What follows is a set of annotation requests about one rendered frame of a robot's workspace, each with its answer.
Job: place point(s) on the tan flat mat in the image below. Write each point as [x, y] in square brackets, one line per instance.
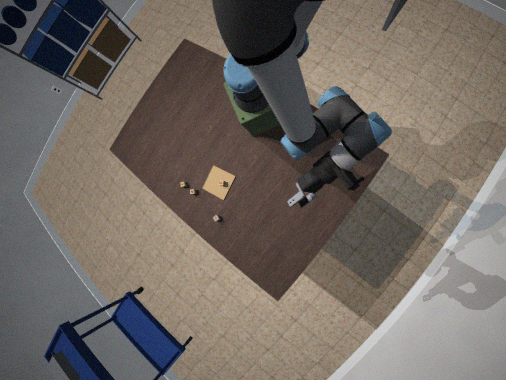
[212, 183]

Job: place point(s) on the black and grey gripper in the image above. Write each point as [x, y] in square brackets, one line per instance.
[322, 172]

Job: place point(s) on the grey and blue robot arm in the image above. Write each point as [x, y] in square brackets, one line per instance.
[251, 28]

